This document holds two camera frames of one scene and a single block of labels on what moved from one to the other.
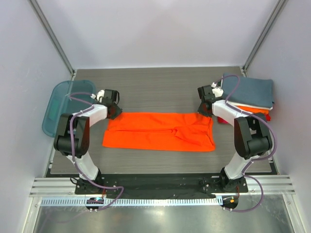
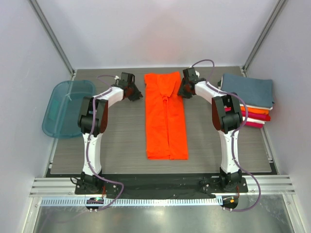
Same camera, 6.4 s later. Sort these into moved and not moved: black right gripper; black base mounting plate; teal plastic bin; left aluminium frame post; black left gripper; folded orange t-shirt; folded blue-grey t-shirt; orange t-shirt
Moved: orange t-shirt; black left gripper; black right gripper
Not moved: folded orange t-shirt; folded blue-grey t-shirt; black base mounting plate; left aluminium frame post; teal plastic bin
